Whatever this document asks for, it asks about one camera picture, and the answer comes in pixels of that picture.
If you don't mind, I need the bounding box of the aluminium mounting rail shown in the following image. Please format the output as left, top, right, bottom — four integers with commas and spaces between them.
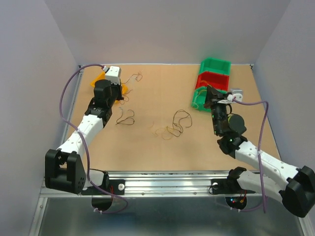
40, 171, 305, 197

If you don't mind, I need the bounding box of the red wire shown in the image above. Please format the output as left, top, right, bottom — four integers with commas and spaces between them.
119, 85, 132, 104

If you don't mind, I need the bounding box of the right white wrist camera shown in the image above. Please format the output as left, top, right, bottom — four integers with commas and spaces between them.
218, 88, 243, 104

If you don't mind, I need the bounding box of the yellow plastic bin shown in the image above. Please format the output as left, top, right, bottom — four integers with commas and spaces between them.
90, 71, 130, 95

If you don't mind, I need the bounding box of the wire bundle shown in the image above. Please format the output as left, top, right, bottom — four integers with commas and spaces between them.
150, 109, 193, 141

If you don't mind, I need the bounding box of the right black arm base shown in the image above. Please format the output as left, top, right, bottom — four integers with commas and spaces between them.
208, 178, 255, 195

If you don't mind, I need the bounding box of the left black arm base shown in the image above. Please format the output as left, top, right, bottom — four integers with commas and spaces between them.
81, 179, 126, 196

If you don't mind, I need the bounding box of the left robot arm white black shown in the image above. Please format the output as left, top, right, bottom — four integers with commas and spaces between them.
45, 78, 123, 194

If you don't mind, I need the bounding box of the near green plastic bin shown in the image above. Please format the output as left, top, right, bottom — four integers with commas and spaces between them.
191, 87, 211, 113

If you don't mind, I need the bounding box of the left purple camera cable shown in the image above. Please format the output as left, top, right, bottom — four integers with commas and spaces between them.
60, 64, 128, 214

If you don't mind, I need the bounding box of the green plastic bin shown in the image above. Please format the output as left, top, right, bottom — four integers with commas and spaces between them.
199, 58, 231, 75
191, 87, 211, 113

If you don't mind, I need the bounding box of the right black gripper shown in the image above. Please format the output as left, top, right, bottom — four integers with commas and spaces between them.
202, 84, 229, 135

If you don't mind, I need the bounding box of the far green plastic bin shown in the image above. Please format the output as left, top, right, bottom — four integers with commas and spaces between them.
199, 58, 231, 75

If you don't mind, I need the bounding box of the red plastic bin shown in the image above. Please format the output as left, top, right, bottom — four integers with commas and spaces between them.
195, 71, 229, 91

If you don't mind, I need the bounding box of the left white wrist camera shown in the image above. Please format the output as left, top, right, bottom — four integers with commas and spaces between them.
104, 66, 121, 85

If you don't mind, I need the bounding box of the brown wire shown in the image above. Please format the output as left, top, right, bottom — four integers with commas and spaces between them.
115, 108, 135, 125

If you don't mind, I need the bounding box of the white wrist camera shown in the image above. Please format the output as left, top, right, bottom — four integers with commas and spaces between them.
218, 88, 243, 104
104, 66, 121, 85

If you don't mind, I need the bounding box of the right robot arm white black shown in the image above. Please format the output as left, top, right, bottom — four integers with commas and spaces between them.
204, 86, 315, 218

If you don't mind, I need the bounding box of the yellow wire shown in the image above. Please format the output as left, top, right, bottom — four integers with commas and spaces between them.
192, 89, 207, 109

